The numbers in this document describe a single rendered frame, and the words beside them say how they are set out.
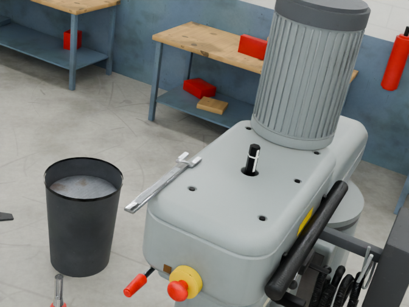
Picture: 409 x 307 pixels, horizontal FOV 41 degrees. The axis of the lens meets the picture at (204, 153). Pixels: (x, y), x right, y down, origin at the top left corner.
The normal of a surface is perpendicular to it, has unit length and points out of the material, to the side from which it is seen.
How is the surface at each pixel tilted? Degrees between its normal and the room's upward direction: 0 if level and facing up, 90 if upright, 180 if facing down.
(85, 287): 0
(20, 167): 0
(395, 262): 90
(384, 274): 90
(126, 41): 90
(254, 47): 90
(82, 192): 0
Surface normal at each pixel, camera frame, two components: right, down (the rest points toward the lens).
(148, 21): -0.47, 0.37
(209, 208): 0.15, -0.87
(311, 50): -0.24, 0.44
